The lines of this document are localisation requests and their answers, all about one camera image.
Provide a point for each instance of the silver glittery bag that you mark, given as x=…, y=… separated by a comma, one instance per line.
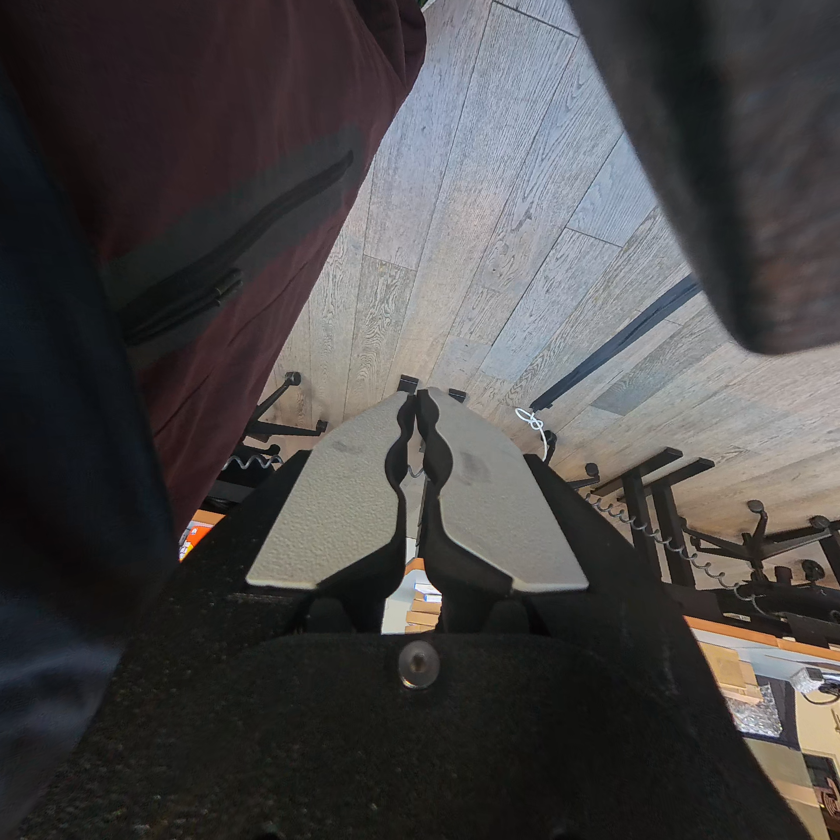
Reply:
x=761, y=715

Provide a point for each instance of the orange box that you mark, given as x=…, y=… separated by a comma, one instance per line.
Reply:
x=195, y=535

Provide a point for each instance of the cardboard box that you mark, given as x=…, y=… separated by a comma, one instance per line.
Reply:
x=728, y=669

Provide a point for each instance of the orange-edged desk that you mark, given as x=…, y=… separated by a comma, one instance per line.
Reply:
x=735, y=631

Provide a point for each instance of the person's maroon pants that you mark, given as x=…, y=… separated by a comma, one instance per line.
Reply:
x=164, y=98

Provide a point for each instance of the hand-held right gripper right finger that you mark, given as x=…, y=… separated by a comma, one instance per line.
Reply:
x=499, y=518

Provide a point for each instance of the black table legs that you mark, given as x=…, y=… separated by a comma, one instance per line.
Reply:
x=633, y=505

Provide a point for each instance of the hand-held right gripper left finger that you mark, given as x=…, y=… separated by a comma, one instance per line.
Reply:
x=334, y=512

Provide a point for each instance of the stack of cardboard boxes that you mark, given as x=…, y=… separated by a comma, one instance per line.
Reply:
x=420, y=610

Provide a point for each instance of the black floor strip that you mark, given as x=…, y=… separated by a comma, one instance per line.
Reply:
x=617, y=342

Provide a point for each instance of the grey device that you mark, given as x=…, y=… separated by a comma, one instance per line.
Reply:
x=810, y=679

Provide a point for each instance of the person's dark blue jacket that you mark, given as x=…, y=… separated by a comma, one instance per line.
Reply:
x=52, y=426

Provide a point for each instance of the black chair base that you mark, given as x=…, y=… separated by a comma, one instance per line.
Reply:
x=764, y=538
x=279, y=403

